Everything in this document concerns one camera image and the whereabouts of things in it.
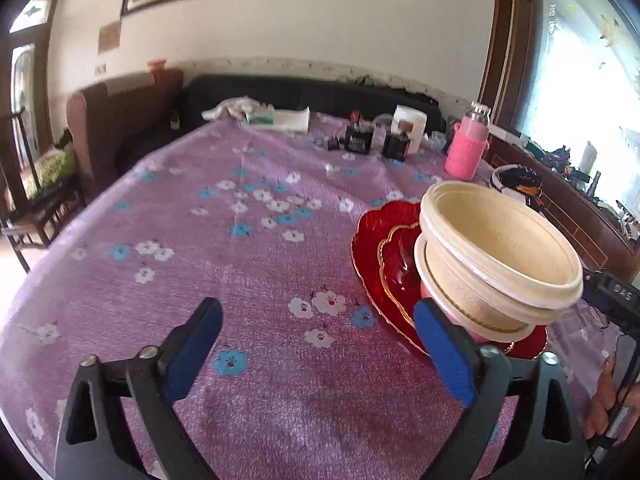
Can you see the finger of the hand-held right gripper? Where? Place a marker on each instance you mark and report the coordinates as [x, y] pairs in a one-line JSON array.
[[592, 287]]

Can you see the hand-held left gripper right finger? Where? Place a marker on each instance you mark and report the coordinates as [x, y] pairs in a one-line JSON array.
[[445, 350]]

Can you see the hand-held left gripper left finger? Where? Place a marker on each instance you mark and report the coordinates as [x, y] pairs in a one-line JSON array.
[[192, 345]]

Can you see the white foam bowl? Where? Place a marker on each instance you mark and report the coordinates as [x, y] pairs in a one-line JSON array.
[[505, 335]]

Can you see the large cream bowl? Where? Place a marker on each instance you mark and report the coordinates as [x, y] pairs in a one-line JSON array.
[[480, 290]]

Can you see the small red glass plate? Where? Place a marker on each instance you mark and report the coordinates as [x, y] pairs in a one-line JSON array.
[[400, 270]]

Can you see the large red glass plate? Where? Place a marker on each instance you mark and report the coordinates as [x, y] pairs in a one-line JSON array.
[[370, 232]]

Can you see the person's right hand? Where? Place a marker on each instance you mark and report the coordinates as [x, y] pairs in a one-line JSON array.
[[602, 395]]

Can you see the wooden sideboard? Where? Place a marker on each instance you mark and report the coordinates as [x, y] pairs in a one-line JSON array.
[[580, 220]]

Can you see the purple floral tablecloth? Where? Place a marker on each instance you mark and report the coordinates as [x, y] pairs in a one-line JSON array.
[[225, 260]]

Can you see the white plastic bottle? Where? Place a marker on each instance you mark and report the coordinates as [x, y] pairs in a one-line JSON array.
[[588, 157]]

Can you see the white flat box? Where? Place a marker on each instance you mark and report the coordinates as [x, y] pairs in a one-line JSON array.
[[505, 135]]

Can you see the pink knitted bottle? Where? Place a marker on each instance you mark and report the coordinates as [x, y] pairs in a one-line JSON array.
[[467, 145]]

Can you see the dark wooden chair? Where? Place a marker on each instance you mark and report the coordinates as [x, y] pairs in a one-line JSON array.
[[35, 220]]

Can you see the green cushion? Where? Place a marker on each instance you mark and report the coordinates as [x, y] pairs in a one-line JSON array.
[[55, 167]]

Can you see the white jar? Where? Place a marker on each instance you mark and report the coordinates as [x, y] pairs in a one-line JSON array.
[[407, 125]]

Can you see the wooden framed window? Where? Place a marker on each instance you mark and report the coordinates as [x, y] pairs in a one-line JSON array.
[[575, 60]]

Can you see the small black adapter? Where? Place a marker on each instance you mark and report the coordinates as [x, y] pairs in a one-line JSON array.
[[334, 143]]

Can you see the brown armchair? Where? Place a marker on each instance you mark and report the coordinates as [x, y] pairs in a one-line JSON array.
[[110, 125]]

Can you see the clear plastic lid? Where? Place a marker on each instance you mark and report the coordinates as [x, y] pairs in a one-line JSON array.
[[382, 121]]

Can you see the white crumpled cloth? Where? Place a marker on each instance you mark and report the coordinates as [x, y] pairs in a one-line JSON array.
[[235, 107]]

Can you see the white tissue pack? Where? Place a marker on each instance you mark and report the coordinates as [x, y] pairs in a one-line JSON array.
[[280, 120]]

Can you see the black sofa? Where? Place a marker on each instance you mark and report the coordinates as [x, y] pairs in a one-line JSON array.
[[300, 95]]

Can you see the wooden glass door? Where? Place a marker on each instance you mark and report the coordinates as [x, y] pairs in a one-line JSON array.
[[25, 85]]

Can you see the small framed sign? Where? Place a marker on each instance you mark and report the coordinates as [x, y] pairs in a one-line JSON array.
[[109, 36]]

